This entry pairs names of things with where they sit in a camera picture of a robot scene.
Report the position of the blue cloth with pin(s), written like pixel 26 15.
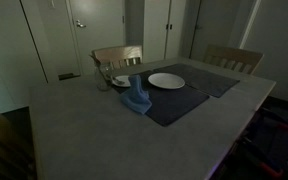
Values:
pixel 135 98

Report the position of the large white plate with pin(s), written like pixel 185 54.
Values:
pixel 166 81

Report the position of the small white plate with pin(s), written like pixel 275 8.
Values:
pixel 123 77

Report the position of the metal fork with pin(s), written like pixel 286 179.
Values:
pixel 119 81

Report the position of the dark grey fabric placemat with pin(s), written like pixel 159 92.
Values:
pixel 207 81
pixel 174 103

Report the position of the white door with lever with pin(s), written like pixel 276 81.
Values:
pixel 100 33

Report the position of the grey plain door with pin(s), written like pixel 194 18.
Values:
pixel 217 23

